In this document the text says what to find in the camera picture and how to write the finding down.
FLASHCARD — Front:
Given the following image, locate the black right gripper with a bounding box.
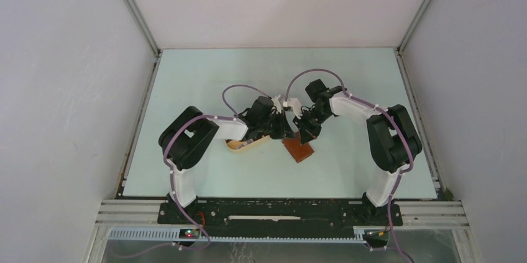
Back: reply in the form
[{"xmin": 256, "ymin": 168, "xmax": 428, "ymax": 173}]
[{"xmin": 292, "ymin": 107, "xmax": 331, "ymax": 145}]

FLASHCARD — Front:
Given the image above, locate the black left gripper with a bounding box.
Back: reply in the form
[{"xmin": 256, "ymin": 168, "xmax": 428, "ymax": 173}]
[{"xmin": 258, "ymin": 110, "xmax": 296, "ymax": 140}]

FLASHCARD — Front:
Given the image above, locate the brown leather card holder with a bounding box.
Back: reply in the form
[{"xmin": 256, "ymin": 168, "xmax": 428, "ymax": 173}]
[{"xmin": 282, "ymin": 132, "xmax": 314, "ymax": 163}]

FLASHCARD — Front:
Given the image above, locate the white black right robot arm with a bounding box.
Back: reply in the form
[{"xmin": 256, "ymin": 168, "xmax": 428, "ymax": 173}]
[{"xmin": 283, "ymin": 79, "xmax": 423, "ymax": 224}]

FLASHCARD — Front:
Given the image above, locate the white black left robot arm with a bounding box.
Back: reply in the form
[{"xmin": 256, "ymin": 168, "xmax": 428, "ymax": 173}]
[{"xmin": 158, "ymin": 96, "xmax": 295, "ymax": 224}]

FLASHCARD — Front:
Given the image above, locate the beige plastic card tray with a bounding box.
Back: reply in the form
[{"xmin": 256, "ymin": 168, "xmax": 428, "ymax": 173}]
[{"xmin": 225, "ymin": 136, "xmax": 271, "ymax": 154}]

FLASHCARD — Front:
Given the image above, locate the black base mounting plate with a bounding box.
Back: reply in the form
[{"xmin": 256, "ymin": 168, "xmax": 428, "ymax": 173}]
[{"xmin": 157, "ymin": 197, "xmax": 403, "ymax": 239}]

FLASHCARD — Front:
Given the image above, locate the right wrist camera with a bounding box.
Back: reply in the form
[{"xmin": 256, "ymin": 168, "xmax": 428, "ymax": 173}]
[{"xmin": 283, "ymin": 98, "xmax": 302, "ymax": 117}]

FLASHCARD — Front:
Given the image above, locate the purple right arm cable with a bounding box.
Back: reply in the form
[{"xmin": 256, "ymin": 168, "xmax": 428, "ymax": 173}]
[{"xmin": 284, "ymin": 68, "xmax": 415, "ymax": 263}]

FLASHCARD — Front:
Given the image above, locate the aluminium frame rail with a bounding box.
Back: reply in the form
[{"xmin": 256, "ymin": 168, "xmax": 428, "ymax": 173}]
[{"xmin": 96, "ymin": 198, "xmax": 469, "ymax": 243}]

